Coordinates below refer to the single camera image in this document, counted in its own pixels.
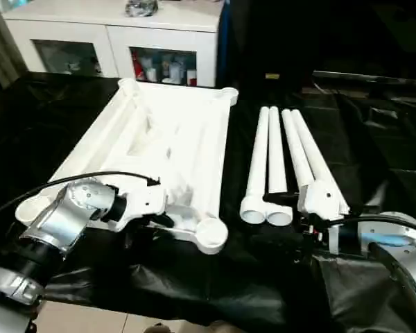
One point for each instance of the white plastic table leg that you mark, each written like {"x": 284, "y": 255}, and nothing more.
{"x": 297, "y": 149}
{"x": 315, "y": 149}
{"x": 276, "y": 156}
{"x": 258, "y": 163}

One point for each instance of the white plastic table top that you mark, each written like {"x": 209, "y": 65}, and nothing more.
{"x": 180, "y": 138}

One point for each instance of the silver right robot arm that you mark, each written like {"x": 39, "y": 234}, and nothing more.
{"x": 398, "y": 236}

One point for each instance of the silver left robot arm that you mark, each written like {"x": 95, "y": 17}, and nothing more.
{"x": 59, "y": 225}

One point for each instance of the black mat cloth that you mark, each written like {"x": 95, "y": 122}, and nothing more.
{"x": 38, "y": 121}

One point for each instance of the grey metal bar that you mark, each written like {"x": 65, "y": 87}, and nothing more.
{"x": 367, "y": 78}

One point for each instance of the white glass-door cabinet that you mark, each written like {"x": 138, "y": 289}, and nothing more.
{"x": 114, "y": 38}

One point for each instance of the grey bundle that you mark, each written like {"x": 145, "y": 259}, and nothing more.
{"x": 142, "y": 7}

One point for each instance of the grey curtain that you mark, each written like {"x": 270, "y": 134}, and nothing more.
{"x": 1, "y": 45}

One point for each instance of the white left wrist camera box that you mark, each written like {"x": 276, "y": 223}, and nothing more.
{"x": 145, "y": 201}

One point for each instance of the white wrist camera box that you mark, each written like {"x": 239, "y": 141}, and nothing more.
{"x": 320, "y": 199}
{"x": 145, "y": 201}

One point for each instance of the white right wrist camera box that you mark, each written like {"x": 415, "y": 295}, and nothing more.
{"x": 320, "y": 199}

